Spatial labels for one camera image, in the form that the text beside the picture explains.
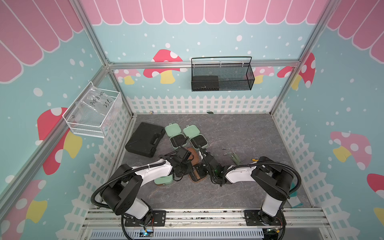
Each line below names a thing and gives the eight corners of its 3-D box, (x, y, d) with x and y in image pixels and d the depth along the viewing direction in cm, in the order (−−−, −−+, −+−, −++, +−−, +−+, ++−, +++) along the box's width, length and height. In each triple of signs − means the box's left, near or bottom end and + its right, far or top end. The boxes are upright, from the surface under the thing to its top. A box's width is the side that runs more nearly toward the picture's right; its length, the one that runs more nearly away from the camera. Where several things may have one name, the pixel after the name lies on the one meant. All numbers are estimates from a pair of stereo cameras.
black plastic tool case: (127, 151, 101) (123, 146, 97) (143, 126, 115) (141, 121, 110) (152, 158, 98) (150, 153, 93) (166, 131, 112) (165, 126, 107)
